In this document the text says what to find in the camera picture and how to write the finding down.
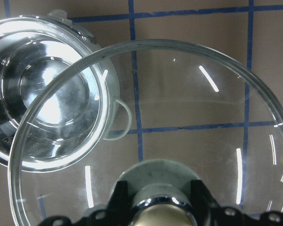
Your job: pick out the glass pot lid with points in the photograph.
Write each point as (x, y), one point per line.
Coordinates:
(196, 114)

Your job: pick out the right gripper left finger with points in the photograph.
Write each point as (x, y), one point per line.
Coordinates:
(117, 212)

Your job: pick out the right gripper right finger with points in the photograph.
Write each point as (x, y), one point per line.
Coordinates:
(207, 211)

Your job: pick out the pale green cooking pot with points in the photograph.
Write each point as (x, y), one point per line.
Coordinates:
(53, 109)

